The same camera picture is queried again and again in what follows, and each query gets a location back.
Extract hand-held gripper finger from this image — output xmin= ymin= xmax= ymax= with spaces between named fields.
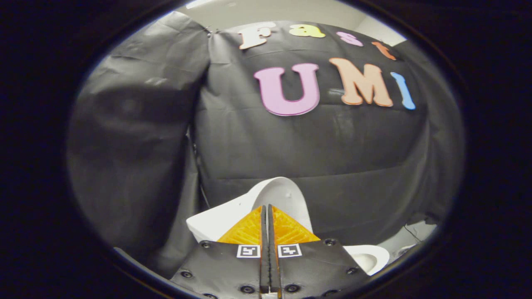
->
xmin=268 ymin=203 xmax=370 ymax=299
xmin=170 ymin=205 xmax=270 ymax=299

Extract white toilet lid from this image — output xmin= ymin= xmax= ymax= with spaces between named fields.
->
xmin=243 ymin=177 xmax=314 ymax=234

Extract white toilet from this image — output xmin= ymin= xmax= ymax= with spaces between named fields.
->
xmin=186 ymin=199 xmax=390 ymax=277

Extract black backdrop cloth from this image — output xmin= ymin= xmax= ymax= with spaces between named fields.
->
xmin=66 ymin=11 xmax=466 ymax=279

